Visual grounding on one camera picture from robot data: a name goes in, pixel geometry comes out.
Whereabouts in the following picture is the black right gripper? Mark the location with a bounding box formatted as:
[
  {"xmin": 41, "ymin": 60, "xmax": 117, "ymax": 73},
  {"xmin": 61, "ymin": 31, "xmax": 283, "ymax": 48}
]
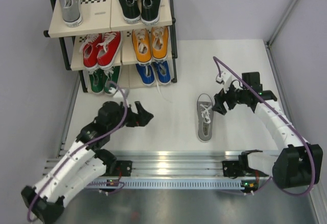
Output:
[{"xmin": 213, "ymin": 80, "xmax": 248, "ymax": 115}]

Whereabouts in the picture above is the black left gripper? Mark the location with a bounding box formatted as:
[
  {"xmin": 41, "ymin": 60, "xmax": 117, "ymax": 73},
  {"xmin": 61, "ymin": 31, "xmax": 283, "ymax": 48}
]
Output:
[{"xmin": 109, "ymin": 101, "xmax": 153, "ymax": 133}]

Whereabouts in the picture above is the grey canvas sneaker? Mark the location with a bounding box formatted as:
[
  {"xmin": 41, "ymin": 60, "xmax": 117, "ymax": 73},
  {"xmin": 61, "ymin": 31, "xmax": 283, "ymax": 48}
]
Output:
[
  {"xmin": 59, "ymin": 0, "xmax": 83, "ymax": 28},
  {"xmin": 196, "ymin": 93, "xmax": 214, "ymax": 143}
]

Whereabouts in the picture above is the green canvas sneaker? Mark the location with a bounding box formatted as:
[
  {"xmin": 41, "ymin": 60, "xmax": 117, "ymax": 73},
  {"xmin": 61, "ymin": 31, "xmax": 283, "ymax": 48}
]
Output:
[
  {"xmin": 104, "ymin": 66, "xmax": 121, "ymax": 96},
  {"xmin": 89, "ymin": 69, "xmax": 104, "ymax": 94}
]

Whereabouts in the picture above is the red canvas sneaker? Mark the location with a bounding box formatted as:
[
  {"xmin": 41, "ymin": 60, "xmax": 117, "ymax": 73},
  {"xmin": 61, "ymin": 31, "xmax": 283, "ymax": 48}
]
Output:
[
  {"xmin": 97, "ymin": 31, "xmax": 123, "ymax": 70},
  {"xmin": 79, "ymin": 33, "xmax": 102, "ymax": 72}
]

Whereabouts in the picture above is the orange canvas sneaker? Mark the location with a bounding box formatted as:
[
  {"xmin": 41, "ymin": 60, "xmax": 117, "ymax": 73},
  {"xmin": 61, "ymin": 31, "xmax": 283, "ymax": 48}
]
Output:
[
  {"xmin": 151, "ymin": 26, "xmax": 169, "ymax": 61},
  {"xmin": 131, "ymin": 29, "xmax": 152, "ymax": 65}
]

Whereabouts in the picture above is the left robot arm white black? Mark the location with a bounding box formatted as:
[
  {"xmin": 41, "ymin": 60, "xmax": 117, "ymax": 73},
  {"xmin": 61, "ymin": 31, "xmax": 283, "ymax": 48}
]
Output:
[{"xmin": 21, "ymin": 101, "xmax": 154, "ymax": 223}]

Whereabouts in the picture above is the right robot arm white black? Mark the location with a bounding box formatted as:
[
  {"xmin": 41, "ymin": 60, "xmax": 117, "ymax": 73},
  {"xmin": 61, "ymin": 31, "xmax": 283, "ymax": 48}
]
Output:
[{"xmin": 213, "ymin": 72, "xmax": 323, "ymax": 189}]

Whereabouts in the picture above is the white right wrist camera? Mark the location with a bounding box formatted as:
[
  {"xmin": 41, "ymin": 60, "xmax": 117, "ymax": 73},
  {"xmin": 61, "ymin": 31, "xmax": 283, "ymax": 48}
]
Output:
[{"xmin": 216, "ymin": 72, "xmax": 232, "ymax": 93}]

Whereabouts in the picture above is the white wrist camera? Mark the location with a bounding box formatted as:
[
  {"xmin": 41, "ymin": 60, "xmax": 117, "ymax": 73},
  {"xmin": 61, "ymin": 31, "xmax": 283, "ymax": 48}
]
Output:
[
  {"xmin": 216, "ymin": 72, "xmax": 232, "ymax": 93},
  {"xmin": 109, "ymin": 87, "xmax": 129, "ymax": 99}
]

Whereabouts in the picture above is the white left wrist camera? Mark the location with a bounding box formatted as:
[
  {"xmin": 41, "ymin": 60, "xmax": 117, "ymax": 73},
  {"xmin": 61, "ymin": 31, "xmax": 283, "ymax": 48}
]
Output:
[{"xmin": 109, "ymin": 87, "xmax": 129, "ymax": 99}]

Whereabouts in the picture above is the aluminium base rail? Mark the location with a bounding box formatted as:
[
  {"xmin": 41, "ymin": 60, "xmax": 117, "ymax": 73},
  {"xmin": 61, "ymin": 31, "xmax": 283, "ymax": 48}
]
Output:
[{"xmin": 113, "ymin": 151, "xmax": 241, "ymax": 179}]

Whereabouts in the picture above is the beige shoe shelf black frame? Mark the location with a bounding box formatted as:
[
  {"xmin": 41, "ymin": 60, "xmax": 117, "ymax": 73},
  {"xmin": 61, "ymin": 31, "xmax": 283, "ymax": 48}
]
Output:
[{"xmin": 42, "ymin": 0, "xmax": 177, "ymax": 93}]

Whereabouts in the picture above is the white slotted cable duct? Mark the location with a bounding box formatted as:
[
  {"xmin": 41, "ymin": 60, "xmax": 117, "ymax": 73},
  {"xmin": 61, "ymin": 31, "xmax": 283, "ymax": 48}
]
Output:
[{"xmin": 86, "ymin": 177, "xmax": 245, "ymax": 190}]

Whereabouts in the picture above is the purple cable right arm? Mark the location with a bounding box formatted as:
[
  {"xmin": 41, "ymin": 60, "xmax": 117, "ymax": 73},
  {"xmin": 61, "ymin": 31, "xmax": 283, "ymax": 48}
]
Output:
[{"xmin": 213, "ymin": 56, "xmax": 316, "ymax": 196}]

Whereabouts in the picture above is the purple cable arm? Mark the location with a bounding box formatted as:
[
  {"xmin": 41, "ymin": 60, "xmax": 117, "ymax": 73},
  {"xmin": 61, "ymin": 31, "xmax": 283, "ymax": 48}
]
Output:
[
  {"xmin": 213, "ymin": 56, "xmax": 316, "ymax": 196},
  {"xmin": 27, "ymin": 81, "xmax": 130, "ymax": 221}
]

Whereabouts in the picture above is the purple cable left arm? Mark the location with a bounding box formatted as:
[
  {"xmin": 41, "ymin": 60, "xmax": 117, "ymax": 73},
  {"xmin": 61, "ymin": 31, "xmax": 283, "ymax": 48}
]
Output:
[{"xmin": 27, "ymin": 81, "xmax": 130, "ymax": 221}]

